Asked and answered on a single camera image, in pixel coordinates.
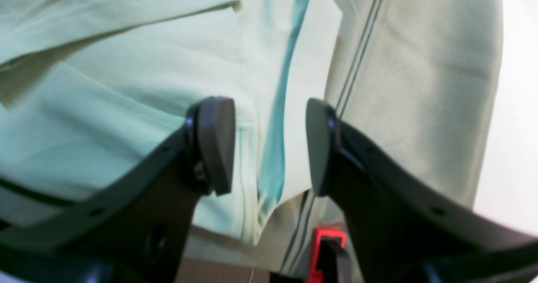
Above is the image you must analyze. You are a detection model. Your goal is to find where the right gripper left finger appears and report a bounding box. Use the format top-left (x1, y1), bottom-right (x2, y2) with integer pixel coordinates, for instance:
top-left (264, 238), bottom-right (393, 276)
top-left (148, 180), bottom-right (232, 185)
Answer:
top-left (1, 97), bottom-right (236, 283)

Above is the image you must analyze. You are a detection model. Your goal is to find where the red clamp at left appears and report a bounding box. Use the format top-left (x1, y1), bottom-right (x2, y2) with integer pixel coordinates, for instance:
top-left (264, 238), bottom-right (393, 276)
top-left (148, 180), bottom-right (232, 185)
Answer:
top-left (307, 226), bottom-right (352, 283)

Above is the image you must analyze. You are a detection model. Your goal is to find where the light green polo t-shirt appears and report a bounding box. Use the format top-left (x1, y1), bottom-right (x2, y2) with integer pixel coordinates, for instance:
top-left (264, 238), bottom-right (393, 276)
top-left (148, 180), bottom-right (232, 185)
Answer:
top-left (1, 0), bottom-right (343, 245)

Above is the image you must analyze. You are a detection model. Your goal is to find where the grey-green table cloth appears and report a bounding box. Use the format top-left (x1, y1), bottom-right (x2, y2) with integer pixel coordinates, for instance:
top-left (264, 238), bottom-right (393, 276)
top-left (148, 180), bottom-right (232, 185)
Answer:
top-left (181, 0), bottom-right (505, 279)

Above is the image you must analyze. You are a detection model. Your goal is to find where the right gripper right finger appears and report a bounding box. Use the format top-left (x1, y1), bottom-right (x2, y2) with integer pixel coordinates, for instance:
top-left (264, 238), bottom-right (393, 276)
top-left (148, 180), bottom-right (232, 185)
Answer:
top-left (306, 98), bottom-right (538, 283)

